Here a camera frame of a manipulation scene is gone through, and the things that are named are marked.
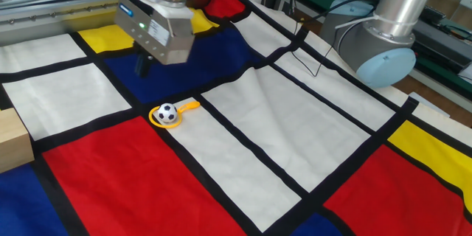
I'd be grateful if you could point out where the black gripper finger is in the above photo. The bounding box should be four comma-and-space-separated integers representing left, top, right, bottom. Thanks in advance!
133, 52, 146, 77
142, 55, 154, 80

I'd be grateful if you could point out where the silver Schunk gripper body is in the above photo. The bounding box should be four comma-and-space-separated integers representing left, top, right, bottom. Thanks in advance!
114, 0, 197, 66

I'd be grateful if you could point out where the yellow plastic bubble ring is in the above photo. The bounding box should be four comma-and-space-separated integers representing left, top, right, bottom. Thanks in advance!
147, 100, 201, 131

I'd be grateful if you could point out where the small black white soccer ball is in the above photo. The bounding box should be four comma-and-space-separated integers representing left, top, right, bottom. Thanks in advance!
157, 103, 178, 124

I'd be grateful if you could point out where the Mondrian pattern colour cloth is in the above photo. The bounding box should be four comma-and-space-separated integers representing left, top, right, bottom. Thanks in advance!
0, 0, 472, 236

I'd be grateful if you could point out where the large wooden cube block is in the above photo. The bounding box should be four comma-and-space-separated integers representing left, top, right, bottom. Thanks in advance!
0, 107, 35, 174

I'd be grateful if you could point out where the aluminium table edge rail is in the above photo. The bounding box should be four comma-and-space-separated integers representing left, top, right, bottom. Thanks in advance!
0, 0, 125, 47

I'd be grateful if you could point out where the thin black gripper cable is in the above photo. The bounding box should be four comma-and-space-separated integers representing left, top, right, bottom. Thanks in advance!
289, 0, 373, 78

